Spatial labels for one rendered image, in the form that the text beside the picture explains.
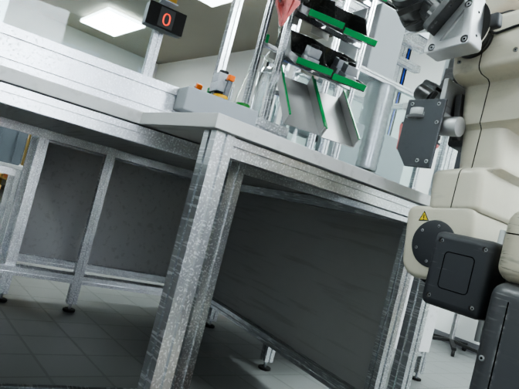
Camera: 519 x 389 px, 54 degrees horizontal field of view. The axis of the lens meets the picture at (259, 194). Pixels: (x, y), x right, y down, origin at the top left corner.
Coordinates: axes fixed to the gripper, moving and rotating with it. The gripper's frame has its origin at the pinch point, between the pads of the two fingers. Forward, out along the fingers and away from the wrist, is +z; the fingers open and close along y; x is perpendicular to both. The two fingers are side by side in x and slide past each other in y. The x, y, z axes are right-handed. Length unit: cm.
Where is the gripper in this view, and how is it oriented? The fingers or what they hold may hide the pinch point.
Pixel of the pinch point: (281, 22)
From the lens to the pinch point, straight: 151.6
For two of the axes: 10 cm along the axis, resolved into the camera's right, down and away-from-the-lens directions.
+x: 4.9, 1.1, -8.6
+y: -8.3, -2.5, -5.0
